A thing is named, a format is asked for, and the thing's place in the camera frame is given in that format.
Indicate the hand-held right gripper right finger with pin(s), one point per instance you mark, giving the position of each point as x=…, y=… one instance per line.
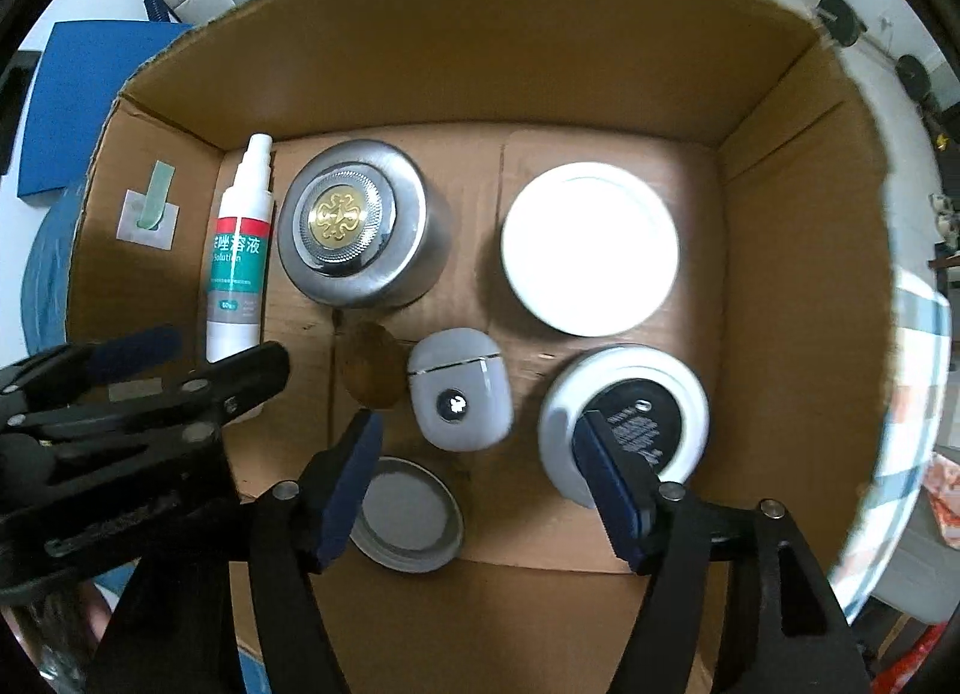
x=611, y=491

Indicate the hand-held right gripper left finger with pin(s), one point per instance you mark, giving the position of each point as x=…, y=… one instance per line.
x=345, y=491

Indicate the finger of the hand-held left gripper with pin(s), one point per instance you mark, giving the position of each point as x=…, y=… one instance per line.
x=240, y=375
x=135, y=350

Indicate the small white cap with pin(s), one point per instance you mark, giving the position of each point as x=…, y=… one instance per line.
x=412, y=514

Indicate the white jar with black lid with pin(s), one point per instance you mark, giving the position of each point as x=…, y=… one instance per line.
x=667, y=394

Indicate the white spray bottle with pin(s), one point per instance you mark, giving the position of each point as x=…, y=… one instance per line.
x=240, y=251

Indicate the white earbud case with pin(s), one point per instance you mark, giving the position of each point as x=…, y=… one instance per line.
x=457, y=394

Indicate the silver round tin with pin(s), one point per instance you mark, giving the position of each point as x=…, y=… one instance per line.
x=405, y=206

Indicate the white round jar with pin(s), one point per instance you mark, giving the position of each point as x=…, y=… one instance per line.
x=592, y=244

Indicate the cardboard box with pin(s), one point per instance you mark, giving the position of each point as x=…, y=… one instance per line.
x=487, y=63

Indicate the person's left hand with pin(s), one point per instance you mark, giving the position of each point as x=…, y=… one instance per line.
x=97, y=615

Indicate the blue striped blanket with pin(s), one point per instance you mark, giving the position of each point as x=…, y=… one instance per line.
x=45, y=274

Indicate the white sticker with green tab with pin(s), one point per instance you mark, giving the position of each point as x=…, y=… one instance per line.
x=150, y=214

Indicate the blue foam mat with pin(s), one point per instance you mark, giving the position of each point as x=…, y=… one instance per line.
x=82, y=101

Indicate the grey chair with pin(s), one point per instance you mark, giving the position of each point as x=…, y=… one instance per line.
x=907, y=574

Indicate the checked bed sheet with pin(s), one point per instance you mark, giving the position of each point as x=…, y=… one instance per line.
x=915, y=394

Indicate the orange patterned cloth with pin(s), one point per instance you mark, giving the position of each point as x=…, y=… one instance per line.
x=946, y=499

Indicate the pair of white shoes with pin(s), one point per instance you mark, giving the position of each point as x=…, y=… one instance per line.
x=945, y=214

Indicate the short floor barbell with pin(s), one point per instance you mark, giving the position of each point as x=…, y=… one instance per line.
x=840, y=18

